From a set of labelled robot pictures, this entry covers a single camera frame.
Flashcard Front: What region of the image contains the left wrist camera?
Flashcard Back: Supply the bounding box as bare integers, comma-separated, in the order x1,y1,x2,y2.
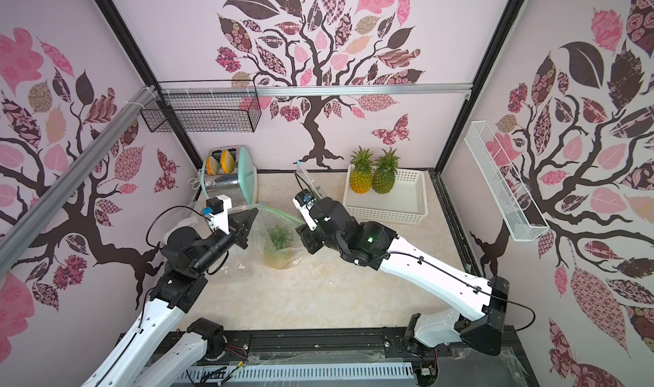
202,195,233,234

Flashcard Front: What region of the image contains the aluminium rail back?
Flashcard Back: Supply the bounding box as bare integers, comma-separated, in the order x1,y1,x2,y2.
161,83,473,97

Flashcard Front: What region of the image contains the aluminium rail left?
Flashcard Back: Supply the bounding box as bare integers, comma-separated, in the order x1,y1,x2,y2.
1,86,154,276

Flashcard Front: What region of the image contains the white vent strip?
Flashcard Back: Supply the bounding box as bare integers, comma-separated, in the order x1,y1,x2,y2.
177,362,415,385

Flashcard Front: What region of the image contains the white plastic basket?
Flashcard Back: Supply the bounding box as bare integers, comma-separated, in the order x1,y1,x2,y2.
342,165,429,225

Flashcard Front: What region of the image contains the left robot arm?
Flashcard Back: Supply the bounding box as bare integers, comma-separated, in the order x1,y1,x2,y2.
84,209,258,386

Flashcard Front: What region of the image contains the black wire wall basket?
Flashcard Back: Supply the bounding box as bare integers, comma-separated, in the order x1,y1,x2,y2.
140,77,262,133

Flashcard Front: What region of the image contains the green-zip bag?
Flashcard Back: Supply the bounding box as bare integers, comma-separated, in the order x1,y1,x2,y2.
249,205,304,271

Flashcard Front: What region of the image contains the mint green toaster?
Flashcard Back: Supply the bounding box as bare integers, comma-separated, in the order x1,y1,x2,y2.
199,145,258,206

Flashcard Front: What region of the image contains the white wire wall shelf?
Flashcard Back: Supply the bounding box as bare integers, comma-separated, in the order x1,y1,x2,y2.
464,121,550,242

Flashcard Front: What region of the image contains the back right zip bag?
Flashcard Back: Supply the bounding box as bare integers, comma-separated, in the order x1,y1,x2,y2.
295,161,326,199

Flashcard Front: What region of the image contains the pineapple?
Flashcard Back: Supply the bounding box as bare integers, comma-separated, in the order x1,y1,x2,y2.
263,225,295,270
349,147,373,194
372,149,400,195

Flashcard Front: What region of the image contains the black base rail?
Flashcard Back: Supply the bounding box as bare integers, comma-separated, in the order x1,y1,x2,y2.
152,327,538,386

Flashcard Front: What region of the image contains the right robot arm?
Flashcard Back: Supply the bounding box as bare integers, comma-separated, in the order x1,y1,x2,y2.
293,190,509,356

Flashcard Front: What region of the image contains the aluminium rail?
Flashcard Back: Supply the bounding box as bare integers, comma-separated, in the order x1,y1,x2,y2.
161,83,473,97
1,86,154,276

